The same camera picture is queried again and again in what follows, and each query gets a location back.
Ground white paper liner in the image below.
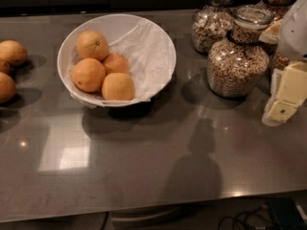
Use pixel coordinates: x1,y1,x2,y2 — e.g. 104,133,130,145
66,18,175,107

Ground glass cereal jar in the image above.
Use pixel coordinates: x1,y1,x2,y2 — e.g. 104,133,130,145
272,51,290,70
206,5,274,99

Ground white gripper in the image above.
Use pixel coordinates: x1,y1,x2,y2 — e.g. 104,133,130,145
259,0,307,127

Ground orange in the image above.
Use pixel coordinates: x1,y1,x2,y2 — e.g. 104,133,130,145
102,73,135,101
0,72,16,103
0,60,10,74
71,58,106,93
103,53,130,74
76,31,109,61
0,40,28,67

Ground orange left in bowl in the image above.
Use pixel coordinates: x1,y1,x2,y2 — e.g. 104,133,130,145
71,58,106,93

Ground right glass cereal jar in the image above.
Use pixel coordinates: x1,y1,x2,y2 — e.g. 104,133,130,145
272,51,290,70

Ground black cables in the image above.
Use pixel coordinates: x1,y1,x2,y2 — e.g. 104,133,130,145
218,206,272,230

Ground black power adapter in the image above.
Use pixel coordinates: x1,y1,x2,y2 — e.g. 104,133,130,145
267,198,307,230

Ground orange on table top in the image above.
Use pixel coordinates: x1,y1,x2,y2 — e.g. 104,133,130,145
0,40,28,67

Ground orange top in bowl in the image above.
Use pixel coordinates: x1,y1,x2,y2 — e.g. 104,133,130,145
76,31,109,61

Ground white bowl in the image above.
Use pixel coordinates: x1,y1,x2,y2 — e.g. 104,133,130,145
57,13,177,109

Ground orange middle in bowl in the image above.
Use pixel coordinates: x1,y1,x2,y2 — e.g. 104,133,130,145
103,53,130,74

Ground back left glass jar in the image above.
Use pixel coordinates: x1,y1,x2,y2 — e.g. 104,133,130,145
191,0,233,54

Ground orange on table bottom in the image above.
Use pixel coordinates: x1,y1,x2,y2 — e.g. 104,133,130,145
0,72,16,103

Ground orange front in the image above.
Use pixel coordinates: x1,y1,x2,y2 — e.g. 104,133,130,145
102,73,135,101

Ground front glass cereal jar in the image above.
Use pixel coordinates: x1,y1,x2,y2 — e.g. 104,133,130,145
206,5,274,99

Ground orange on table middle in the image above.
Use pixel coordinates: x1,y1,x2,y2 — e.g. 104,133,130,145
0,60,10,74

